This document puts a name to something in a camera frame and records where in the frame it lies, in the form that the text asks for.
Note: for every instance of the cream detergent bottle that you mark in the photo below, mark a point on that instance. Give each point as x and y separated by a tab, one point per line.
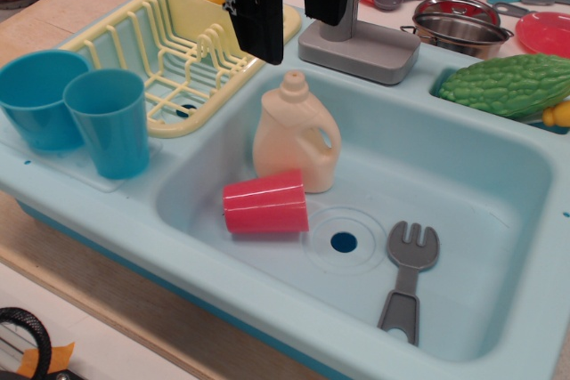
296	131

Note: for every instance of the yellow drying rack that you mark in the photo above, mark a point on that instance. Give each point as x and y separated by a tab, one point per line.
185	51

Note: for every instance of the light blue toy sink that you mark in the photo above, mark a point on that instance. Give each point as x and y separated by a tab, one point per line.
496	191

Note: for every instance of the grey toy faucet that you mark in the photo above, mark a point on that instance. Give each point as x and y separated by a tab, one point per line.
361	49

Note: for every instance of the steel pot lid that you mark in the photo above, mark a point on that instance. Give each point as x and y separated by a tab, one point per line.
467	8

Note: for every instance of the steel pot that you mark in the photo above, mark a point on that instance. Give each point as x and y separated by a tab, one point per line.
460	34

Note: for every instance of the blue cup right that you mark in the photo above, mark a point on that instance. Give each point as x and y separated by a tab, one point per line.
108	108

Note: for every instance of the blue cup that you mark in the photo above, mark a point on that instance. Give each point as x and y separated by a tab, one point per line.
32	88
108	108

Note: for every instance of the red plastic cup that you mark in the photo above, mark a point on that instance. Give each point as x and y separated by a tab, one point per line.
271	204

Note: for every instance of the green bitter gourd toy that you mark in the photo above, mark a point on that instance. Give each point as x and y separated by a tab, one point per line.
511	87

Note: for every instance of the red plate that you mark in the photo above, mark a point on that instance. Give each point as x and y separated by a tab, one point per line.
545	32

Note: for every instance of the blue cup left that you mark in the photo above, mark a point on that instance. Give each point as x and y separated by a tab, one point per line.
32	88

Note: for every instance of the yellow toy piece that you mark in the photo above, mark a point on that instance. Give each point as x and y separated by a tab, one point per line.
558	115

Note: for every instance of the grey plastic fork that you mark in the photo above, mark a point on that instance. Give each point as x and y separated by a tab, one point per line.
413	249

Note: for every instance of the orange tape piece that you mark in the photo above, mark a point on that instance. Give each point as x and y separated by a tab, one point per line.
38	364

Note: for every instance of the grey spoon handle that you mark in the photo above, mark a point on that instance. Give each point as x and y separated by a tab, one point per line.
511	10

